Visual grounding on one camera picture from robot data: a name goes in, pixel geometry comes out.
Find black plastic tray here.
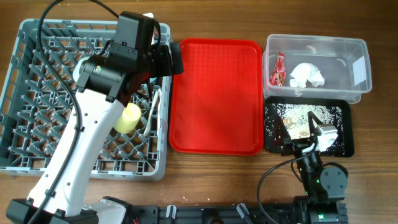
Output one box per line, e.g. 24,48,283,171
264,96,354,157

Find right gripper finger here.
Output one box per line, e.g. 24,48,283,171
307,111,323,134
273,117,293,146

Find light green bowl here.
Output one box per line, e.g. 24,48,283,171
72,57,89,82

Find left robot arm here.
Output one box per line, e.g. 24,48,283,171
6,11,183,223

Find red plastic tray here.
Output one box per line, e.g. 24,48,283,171
169,38,264,156

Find clear plastic bin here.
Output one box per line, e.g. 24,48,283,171
263,34,372,104

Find rice and nut scraps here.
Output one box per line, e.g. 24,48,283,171
264,103,346,157

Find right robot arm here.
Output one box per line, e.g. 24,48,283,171
273,111,348,223

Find white napkin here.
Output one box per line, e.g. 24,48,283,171
289,63,325,88

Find red snack wrapper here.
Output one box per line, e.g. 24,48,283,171
269,52,286,86

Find white plastic fork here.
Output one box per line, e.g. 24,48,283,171
144,90,158,136

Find grey dishwasher rack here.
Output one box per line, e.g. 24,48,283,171
1,19,171,181

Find yellow plastic cup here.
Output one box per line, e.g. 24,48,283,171
113,103,142,134

